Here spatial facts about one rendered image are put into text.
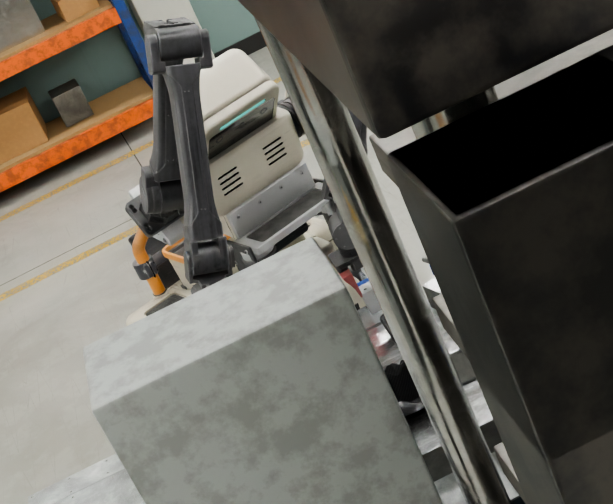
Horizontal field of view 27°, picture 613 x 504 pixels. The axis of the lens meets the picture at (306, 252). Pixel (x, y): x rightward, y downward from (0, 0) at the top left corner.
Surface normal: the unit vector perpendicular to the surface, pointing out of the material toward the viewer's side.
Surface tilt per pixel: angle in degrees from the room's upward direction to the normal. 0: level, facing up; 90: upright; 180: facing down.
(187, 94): 78
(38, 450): 0
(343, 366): 90
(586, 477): 90
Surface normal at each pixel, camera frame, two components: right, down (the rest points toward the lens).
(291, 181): 0.55, 0.15
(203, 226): 0.31, 0.09
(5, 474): -0.38, -0.83
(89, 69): 0.28, 0.32
